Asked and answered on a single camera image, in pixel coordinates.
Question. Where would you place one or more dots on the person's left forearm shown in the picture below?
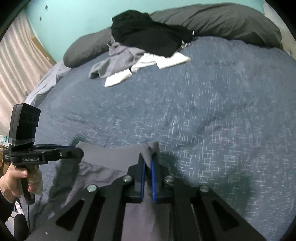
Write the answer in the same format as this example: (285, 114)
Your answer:
(4, 206)

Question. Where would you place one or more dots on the wooden board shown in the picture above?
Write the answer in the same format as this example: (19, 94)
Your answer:
(44, 51)

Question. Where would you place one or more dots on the blue patterned bedspread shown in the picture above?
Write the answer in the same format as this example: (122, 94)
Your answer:
(208, 104)

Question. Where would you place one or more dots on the dark grey long pillow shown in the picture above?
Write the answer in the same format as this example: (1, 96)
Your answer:
(219, 20)

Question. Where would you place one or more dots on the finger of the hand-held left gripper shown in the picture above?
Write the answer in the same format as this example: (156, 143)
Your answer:
(71, 153)

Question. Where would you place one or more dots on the grey t-shirt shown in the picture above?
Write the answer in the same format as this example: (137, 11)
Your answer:
(108, 155)

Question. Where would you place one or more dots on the person's left hand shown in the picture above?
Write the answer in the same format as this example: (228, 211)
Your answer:
(10, 183)

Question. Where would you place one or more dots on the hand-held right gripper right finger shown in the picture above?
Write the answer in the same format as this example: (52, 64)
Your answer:
(153, 183)

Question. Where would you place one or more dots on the black garment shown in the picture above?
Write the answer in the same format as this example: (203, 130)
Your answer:
(143, 32)

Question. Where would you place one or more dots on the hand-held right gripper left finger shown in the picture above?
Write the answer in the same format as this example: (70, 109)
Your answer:
(143, 183)

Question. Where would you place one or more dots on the white garment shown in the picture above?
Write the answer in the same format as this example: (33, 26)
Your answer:
(115, 80)

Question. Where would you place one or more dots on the light grey heather garment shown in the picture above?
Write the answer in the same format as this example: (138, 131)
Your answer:
(113, 64)

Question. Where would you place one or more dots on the pale grey blanket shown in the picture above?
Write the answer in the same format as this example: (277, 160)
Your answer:
(48, 81)

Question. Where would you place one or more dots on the pale pink curtain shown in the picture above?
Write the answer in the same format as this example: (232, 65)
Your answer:
(16, 69)

